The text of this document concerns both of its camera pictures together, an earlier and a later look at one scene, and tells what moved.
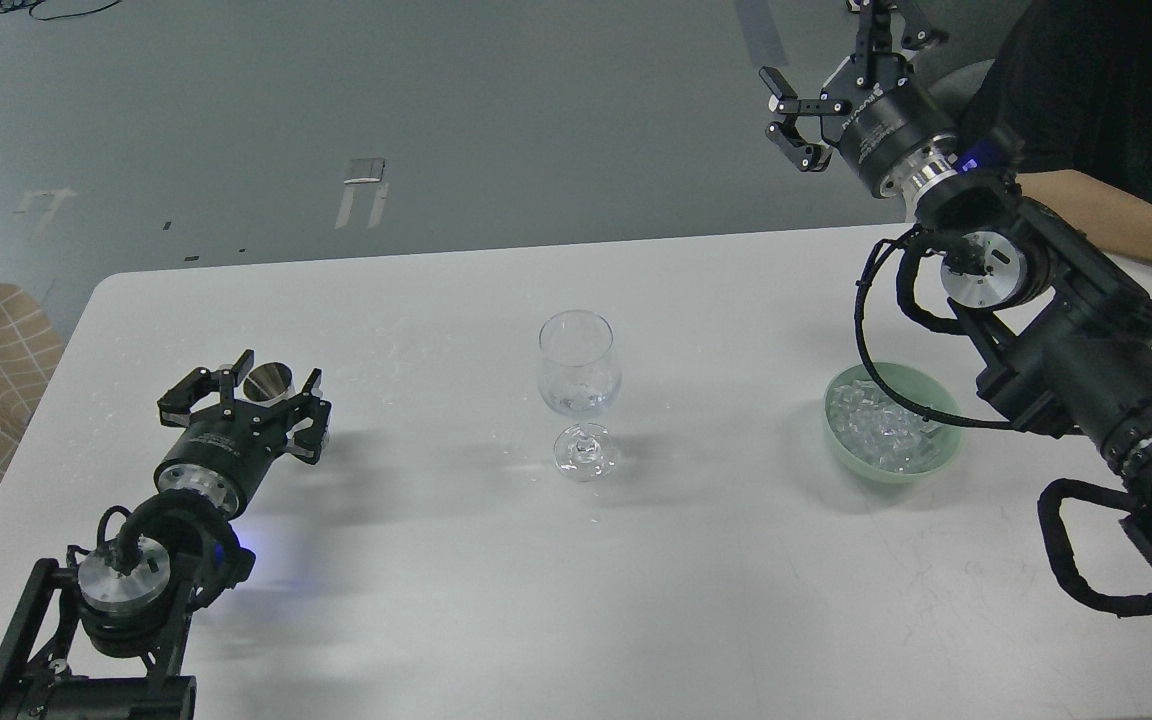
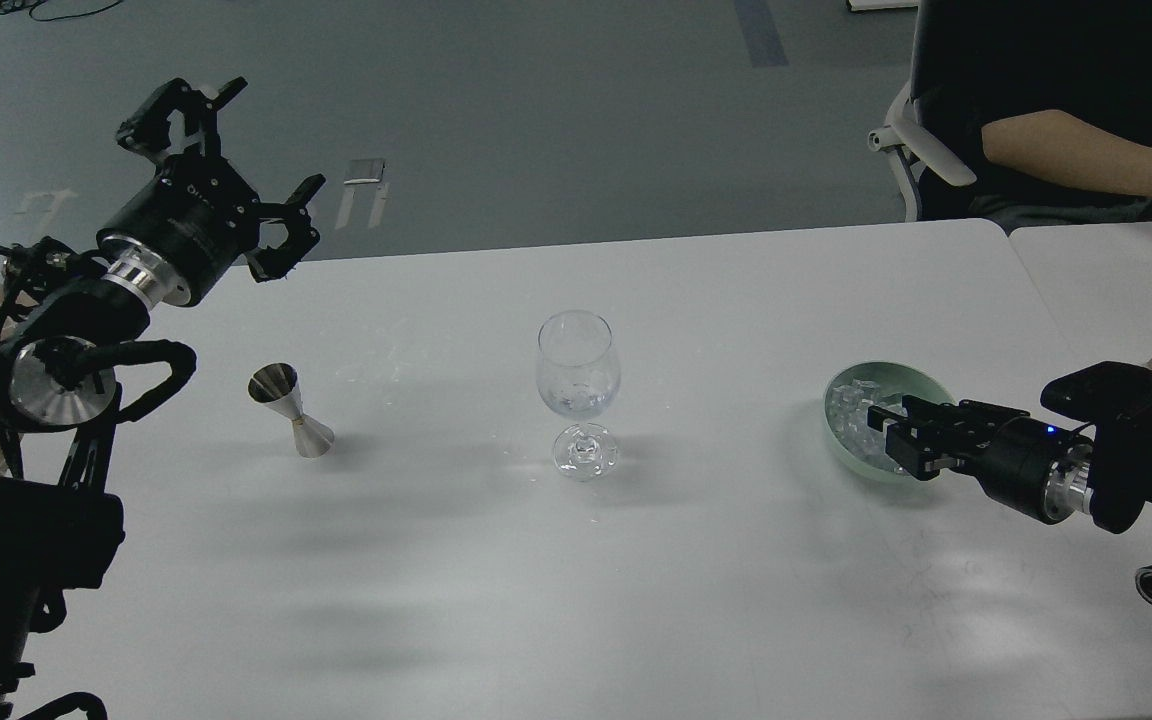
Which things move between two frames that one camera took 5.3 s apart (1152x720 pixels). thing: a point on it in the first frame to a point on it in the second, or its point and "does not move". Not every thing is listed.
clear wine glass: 579,373 does not move
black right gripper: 898,132 to 1039,465
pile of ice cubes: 879,432 does not move
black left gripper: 220,451 to 191,214
